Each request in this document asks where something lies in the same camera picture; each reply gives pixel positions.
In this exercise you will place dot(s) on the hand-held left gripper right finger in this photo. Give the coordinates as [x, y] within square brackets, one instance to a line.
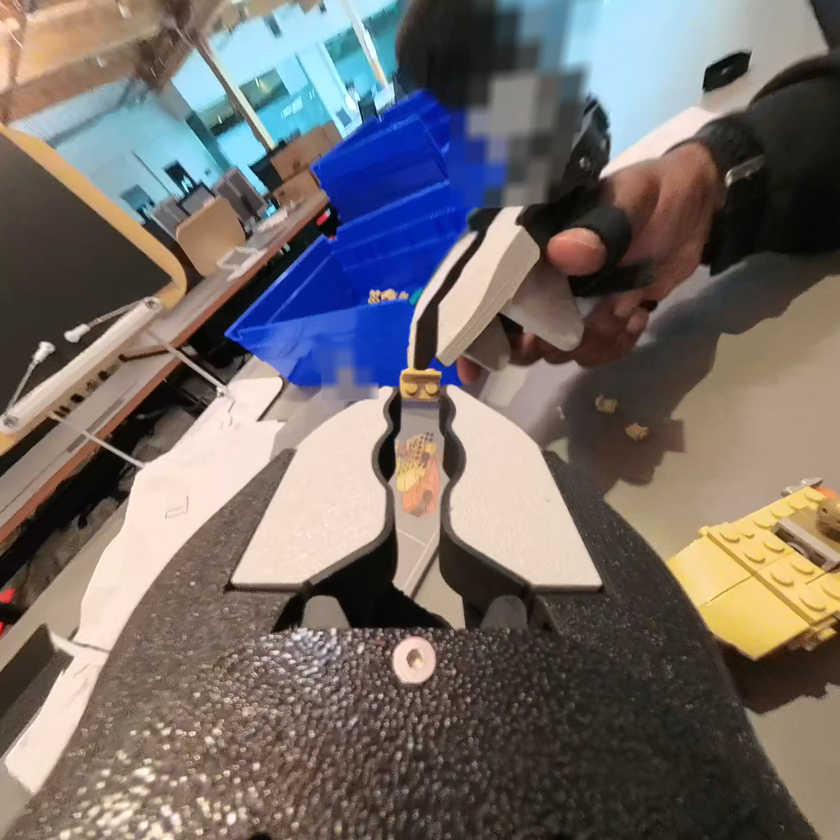
[518, 518]

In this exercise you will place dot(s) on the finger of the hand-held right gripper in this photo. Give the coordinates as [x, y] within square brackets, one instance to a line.
[449, 262]
[492, 275]

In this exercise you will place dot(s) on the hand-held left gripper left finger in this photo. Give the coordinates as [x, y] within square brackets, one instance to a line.
[321, 512]

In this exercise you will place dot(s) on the small tan brick plate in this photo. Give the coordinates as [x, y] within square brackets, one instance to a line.
[420, 386]
[607, 405]
[637, 432]

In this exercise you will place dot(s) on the tan brick vehicle model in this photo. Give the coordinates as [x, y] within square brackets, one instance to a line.
[754, 577]

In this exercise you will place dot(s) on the grey desk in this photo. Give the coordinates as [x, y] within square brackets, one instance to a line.
[722, 407]

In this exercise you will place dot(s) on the person's right hand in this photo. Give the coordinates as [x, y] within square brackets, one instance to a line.
[669, 216]

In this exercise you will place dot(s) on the heap of tan bricks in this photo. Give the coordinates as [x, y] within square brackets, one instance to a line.
[388, 296]

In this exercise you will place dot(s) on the grey instruction booklet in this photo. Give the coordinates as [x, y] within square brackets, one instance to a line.
[420, 472]

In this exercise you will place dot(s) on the stacked blue plastic bins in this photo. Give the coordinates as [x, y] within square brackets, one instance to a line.
[387, 164]

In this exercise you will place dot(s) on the blue plastic bin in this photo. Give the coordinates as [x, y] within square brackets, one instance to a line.
[315, 328]

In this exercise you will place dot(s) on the white paper bag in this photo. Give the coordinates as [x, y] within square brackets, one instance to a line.
[164, 525]

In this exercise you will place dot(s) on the wood-edged long table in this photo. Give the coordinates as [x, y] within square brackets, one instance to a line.
[216, 295]

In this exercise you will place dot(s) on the wood-rimmed black panel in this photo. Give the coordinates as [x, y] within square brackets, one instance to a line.
[65, 249]

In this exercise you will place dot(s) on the black wall socket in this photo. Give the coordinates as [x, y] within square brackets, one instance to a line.
[727, 71]

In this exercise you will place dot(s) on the large window wall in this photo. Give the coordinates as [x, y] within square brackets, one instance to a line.
[262, 85]

